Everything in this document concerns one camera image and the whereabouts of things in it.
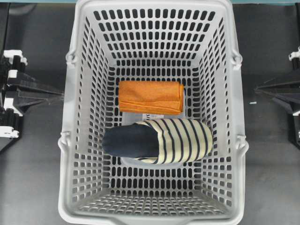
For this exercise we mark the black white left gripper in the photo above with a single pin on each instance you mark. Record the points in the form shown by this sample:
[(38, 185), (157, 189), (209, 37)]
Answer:
[(14, 103)]

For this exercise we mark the striped cream navy slipper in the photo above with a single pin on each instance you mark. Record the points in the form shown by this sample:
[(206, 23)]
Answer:
[(160, 141)]

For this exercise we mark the folded orange cloth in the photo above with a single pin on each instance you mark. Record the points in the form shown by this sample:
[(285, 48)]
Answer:
[(151, 97)]

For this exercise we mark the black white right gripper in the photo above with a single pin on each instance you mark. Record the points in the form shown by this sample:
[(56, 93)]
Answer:
[(286, 92)]

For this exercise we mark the grey plastic shopping basket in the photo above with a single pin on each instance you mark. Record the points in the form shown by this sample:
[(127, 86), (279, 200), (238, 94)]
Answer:
[(193, 42)]

